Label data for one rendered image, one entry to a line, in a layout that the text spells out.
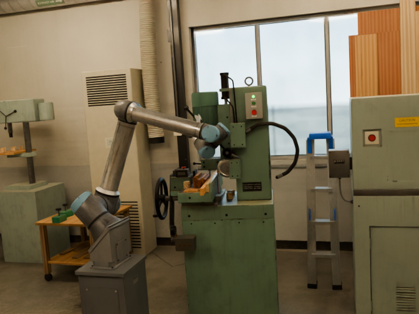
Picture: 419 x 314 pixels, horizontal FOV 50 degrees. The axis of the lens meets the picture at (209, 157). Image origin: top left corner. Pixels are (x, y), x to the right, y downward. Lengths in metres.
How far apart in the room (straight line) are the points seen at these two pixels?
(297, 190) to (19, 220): 2.67
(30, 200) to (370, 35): 3.38
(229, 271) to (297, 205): 1.55
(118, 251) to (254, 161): 0.99
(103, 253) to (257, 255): 0.94
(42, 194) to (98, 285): 2.15
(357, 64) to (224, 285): 2.15
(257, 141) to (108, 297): 1.27
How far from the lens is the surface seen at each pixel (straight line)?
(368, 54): 4.06
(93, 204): 2.69
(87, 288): 2.73
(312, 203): 3.51
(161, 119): 2.51
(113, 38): 4.74
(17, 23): 5.37
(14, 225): 4.83
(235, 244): 2.88
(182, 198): 2.78
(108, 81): 4.40
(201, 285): 3.00
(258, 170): 2.87
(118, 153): 2.77
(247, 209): 2.81
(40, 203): 4.67
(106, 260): 2.65
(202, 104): 2.89
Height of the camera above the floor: 1.44
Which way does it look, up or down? 7 degrees down
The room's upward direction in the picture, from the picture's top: 4 degrees counter-clockwise
